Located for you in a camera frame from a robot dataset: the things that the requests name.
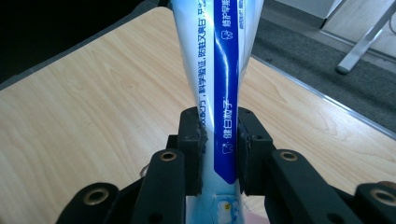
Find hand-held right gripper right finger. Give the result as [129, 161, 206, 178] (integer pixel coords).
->
[236, 106, 276, 197]

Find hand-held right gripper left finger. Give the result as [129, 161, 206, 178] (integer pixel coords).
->
[166, 105, 208, 198]

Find blue and white toothpaste tube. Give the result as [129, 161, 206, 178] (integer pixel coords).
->
[169, 0, 265, 224]

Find white cabinet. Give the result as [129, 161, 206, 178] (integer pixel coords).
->
[274, 0, 345, 21]

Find white metal desk frame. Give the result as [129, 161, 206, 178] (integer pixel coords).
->
[335, 0, 396, 76]

